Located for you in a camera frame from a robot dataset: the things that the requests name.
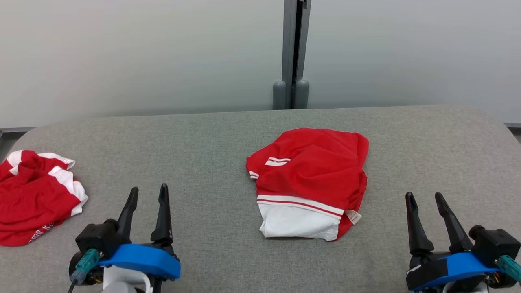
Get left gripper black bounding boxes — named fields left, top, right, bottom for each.
left=68, top=184, right=181, bottom=293

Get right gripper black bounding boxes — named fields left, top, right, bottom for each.
left=405, top=192, right=475, bottom=292

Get red Bulls 23 shorts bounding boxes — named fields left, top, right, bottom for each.
left=0, top=150, right=89, bottom=247

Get red jersey with white trim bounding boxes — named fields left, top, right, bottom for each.
left=246, top=128, right=370, bottom=242

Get grey fabric cushion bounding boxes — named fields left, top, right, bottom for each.
left=0, top=105, right=521, bottom=293

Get left blue camera mount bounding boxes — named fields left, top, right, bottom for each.
left=98, top=243, right=181, bottom=280

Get left cable with teal plug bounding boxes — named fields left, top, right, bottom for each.
left=67, top=249, right=101, bottom=293

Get cable with teal plug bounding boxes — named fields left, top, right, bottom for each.
left=498, top=255, right=521, bottom=282
left=67, top=249, right=101, bottom=293

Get right cable with teal plug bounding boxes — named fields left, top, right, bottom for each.
left=498, top=255, right=521, bottom=282

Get grey partition post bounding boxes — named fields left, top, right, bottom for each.
left=272, top=0, right=312, bottom=110

